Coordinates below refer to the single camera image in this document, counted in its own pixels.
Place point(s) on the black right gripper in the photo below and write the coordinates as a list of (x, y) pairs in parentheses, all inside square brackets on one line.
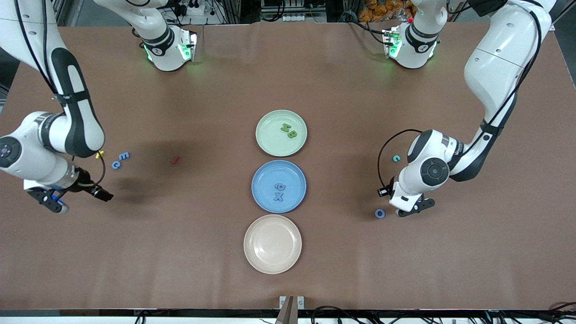
[(84, 185)]

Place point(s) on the blue letter C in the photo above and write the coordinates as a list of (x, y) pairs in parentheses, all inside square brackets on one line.
[(113, 165)]

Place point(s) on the blue letter E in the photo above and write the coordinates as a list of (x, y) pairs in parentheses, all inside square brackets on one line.
[(124, 155)]

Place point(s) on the blue letter P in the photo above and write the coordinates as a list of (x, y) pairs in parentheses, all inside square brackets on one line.
[(280, 186)]

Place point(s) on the blue letter X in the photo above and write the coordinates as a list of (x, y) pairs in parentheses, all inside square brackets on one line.
[(278, 196)]

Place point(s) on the green letter N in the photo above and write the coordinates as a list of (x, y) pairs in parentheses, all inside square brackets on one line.
[(285, 128)]

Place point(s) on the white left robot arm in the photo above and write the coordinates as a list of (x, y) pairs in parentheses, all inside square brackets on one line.
[(499, 67)]

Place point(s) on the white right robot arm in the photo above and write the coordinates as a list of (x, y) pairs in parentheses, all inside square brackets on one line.
[(22, 40)]

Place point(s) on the blue letter O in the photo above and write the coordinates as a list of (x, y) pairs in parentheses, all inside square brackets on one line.
[(375, 213)]

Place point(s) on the red curvy letter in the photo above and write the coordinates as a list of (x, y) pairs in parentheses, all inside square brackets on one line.
[(176, 159)]

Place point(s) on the blue plate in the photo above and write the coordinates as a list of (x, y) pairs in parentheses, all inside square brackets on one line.
[(265, 180)]

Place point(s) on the beige plate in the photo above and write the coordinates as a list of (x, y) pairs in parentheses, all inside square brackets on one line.
[(272, 244)]

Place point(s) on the light green plate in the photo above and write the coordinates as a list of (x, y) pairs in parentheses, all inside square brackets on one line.
[(272, 137)]

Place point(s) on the orange snack bag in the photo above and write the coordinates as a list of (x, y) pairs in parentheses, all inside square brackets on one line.
[(378, 11)]

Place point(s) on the white power strip with plugs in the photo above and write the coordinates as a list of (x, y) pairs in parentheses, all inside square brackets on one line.
[(195, 6)]

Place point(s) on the dark electronics rack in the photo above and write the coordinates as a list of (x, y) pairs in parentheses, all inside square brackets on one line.
[(270, 11)]

